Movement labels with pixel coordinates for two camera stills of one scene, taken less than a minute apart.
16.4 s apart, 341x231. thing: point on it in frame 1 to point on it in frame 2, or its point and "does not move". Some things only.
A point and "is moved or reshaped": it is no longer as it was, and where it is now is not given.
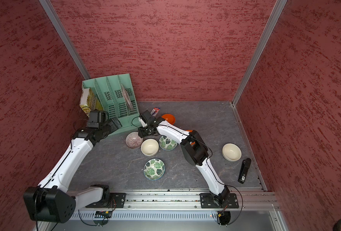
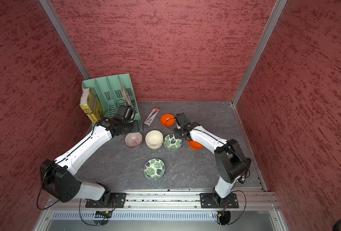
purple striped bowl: [133, 140] does not move
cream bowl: [231, 152] is moved or reshaped
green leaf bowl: [167, 144] does not move
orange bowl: [191, 143] does not move
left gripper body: [110, 125] to [128, 126]
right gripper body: [146, 131] to [179, 133]
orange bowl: [170, 118] does not move
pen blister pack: [154, 111] does not move
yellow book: [88, 101] does not move
